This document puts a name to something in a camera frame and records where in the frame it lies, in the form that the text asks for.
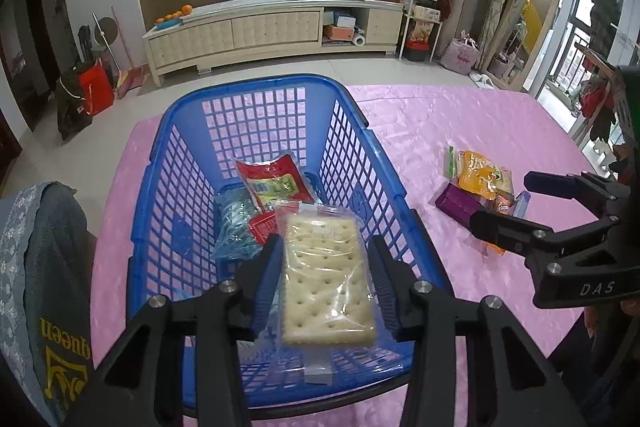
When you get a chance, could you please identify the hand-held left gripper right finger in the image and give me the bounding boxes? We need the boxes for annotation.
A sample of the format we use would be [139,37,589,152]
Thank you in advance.
[367,236,588,427]

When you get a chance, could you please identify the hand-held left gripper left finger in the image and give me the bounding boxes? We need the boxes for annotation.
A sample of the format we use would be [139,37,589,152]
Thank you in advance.
[65,233,286,427]

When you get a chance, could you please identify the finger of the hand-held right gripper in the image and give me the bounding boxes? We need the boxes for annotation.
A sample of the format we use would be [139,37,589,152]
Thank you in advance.
[469,209,621,275]
[524,171,632,220]

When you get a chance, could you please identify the pale blue small packet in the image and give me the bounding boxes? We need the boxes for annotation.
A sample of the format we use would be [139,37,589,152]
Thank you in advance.
[511,191,531,219]

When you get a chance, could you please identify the cream snack packet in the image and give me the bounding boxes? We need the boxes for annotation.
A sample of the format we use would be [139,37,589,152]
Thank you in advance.
[490,167,516,208]

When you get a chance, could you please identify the clear cracker packet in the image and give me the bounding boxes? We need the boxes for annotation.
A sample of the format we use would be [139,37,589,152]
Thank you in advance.
[272,201,378,385]

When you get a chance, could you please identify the purple snack packet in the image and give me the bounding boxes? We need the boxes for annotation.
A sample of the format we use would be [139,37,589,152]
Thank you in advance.
[434,183,483,225]

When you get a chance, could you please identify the orange snack packet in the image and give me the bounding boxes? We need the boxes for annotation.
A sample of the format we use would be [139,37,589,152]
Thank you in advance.
[457,150,501,200]

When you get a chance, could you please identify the light blue clear snack packet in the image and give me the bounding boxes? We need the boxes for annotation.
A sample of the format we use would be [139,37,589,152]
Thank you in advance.
[212,187,271,263]

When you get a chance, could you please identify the green white snack packet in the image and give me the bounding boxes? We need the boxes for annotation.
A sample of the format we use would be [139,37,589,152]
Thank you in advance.
[444,146,463,180]

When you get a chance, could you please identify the blue plastic mesh basket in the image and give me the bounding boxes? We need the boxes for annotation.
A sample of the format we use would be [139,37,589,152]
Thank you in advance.
[125,73,453,420]

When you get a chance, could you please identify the red snack packet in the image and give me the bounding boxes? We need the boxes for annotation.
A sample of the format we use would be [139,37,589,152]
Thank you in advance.
[235,150,317,244]

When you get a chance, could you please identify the person's right hand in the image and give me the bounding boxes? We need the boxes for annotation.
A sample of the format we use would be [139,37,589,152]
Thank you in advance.
[584,304,608,343]

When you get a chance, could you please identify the person's leg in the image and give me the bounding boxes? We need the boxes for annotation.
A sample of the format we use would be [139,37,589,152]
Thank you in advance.
[547,312,640,427]

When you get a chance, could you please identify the wooden clothes drying rack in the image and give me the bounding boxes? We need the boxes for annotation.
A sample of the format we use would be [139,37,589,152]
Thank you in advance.
[570,52,626,148]

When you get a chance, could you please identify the pink tablecloth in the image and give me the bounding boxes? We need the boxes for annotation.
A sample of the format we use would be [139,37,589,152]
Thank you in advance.
[90,84,613,427]

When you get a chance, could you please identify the pink bag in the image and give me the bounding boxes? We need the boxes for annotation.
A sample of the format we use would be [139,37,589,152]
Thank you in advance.
[440,37,481,75]

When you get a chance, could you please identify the arched standing mirror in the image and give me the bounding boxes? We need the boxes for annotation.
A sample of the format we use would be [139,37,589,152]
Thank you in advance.
[480,0,568,90]

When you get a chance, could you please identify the printed food bag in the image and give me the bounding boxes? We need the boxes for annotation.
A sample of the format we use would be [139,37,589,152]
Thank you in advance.
[407,19,436,45]

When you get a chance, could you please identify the dark grey printed cloth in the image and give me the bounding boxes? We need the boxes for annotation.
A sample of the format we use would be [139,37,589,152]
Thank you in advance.
[22,182,98,427]

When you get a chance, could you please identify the white shelf rack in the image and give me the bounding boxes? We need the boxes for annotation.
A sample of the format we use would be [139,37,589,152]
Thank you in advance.
[392,0,457,62]

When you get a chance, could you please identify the pink broom and dustpan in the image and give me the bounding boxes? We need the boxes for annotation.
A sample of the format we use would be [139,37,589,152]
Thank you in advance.
[111,7,147,100]

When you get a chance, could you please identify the cream tufted tv cabinet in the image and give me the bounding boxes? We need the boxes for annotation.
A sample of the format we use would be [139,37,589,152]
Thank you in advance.
[142,0,406,88]

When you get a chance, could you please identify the orange box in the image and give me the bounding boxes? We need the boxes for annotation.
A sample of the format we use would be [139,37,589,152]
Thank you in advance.
[322,24,356,42]

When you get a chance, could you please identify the red bag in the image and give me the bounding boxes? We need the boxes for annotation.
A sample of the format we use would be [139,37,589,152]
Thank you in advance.
[77,59,116,118]

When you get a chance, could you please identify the black bag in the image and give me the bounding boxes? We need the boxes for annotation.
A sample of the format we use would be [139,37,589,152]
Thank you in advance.
[54,67,93,140]

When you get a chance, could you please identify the small oranges pile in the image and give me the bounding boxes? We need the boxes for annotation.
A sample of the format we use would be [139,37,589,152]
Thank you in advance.
[156,4,193,24]

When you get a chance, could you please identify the dark wooden door frame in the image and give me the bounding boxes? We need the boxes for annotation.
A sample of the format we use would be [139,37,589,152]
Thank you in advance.
[0,0,26,172]
[20,0,66,130]

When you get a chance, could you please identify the brown round wall disc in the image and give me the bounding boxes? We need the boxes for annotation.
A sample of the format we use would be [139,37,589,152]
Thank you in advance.
[95,18,119,44]

